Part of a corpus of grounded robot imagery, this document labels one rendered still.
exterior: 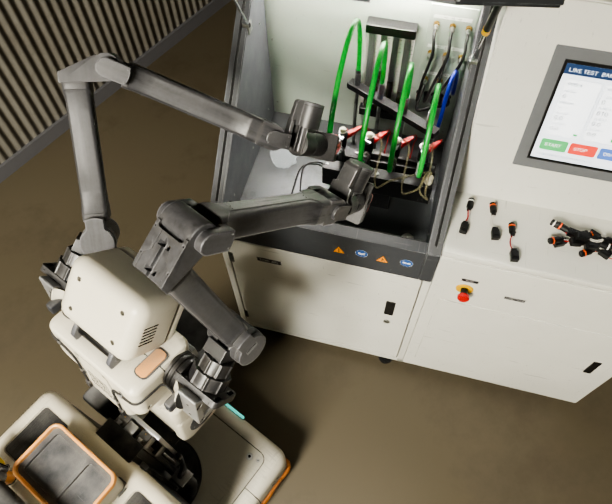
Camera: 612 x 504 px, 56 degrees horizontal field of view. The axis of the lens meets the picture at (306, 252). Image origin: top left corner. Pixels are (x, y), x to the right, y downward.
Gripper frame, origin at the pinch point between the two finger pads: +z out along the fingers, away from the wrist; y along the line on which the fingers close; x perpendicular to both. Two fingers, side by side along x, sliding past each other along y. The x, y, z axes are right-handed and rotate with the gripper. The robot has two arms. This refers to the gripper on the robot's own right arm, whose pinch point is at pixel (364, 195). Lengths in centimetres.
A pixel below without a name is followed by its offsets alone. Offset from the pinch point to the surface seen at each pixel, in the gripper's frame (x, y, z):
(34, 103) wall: 200, -42, 93
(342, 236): 6.2, -17.8, 19.8
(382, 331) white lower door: -11, -59, 65
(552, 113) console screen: -32, 33, 26
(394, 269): -10.0, -24.0, 31.4
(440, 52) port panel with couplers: 3, 39, 43
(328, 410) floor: -3, -103, 68
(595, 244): -58, 5, 35
